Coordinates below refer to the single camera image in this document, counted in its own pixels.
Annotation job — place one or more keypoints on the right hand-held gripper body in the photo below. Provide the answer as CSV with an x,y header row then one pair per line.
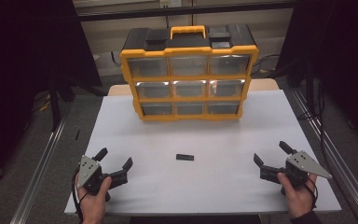
x,y
306,165

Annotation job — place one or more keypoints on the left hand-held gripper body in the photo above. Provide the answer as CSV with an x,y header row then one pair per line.
x,y
88,171

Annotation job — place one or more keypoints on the small black rectangular block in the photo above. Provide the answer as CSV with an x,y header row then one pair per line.
x,y
185,157

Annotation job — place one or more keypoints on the clear small organizer drawer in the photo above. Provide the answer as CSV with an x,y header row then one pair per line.
x,y
223,108

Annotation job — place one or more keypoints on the yellow black drawer organizer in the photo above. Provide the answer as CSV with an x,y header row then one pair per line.
x,y
188,49

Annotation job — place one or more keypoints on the person's left hand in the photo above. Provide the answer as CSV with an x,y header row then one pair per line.
x,y
94,205

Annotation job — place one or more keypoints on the person's right hand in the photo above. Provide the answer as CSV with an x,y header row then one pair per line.
x,y
298,199

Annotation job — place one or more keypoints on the small black floor piece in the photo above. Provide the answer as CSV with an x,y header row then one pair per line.
x,y
77,134

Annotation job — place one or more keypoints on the black metal stand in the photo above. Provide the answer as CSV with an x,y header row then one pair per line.
x,y
54,109

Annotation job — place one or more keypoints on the dark curtain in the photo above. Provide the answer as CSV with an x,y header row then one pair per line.
x,y
348,46
12,62

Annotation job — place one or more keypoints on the set of clear plastic drawers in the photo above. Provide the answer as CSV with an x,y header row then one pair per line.
x,y
188,65

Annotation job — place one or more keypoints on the aluminium frame rail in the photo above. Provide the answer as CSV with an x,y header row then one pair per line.
x,y
332,155
40,168

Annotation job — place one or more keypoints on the black horizontal frame bar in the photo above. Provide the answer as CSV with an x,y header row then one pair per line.
x,y
136,14

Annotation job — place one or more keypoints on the white wall outlet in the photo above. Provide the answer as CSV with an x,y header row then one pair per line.
x,y
171,3

